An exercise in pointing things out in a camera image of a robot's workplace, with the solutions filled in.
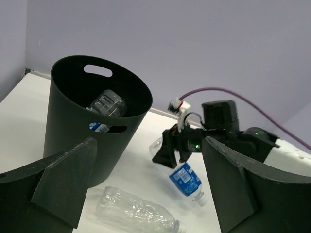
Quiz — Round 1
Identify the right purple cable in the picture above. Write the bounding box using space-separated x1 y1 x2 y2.
179 87 311 150

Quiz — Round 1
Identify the black plastic bin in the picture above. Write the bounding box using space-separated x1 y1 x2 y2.
43 55 153 187

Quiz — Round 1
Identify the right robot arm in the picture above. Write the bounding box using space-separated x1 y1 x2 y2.
149 100 311 177

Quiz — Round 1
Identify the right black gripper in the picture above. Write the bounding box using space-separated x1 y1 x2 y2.
152 126 206 168

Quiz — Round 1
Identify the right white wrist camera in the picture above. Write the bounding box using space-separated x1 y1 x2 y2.
168 99 191 132

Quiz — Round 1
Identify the blue label clear bottle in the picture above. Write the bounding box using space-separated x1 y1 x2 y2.
148 137 207 206

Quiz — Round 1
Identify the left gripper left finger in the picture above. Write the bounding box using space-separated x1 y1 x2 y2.
0 137 97 233

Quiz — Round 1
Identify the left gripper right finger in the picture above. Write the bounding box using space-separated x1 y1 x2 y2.
202 137 311 233

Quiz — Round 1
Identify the green label clear bottle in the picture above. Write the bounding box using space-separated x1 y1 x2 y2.
86 89 128 133

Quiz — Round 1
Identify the clear plastic bottle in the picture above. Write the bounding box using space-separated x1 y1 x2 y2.
95 186 187 233

